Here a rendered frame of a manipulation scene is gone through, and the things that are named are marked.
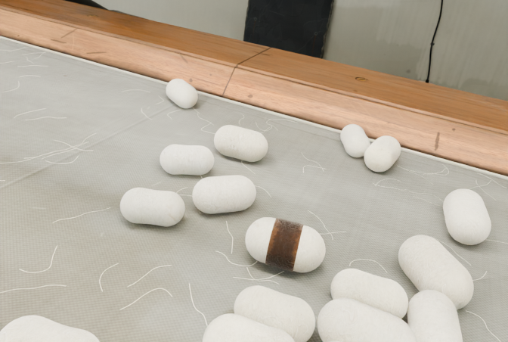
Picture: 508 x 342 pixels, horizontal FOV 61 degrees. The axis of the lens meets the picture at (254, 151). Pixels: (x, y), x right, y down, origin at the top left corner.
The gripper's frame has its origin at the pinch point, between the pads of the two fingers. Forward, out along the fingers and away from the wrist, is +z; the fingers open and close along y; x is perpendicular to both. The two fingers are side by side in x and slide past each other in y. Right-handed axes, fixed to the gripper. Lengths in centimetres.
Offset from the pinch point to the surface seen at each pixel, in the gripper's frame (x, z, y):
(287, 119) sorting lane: 3.7, 8.1, 26.9
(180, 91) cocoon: -0.2, 9.9, 18.9
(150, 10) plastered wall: 152, -111, -122
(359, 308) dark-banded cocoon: -10.4, 21.7, 36.5
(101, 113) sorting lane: -1.9, 14.1, 14.7
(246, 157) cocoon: -2.7, 14.5, 27.2
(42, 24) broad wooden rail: 3.3, 4.4, -2.3
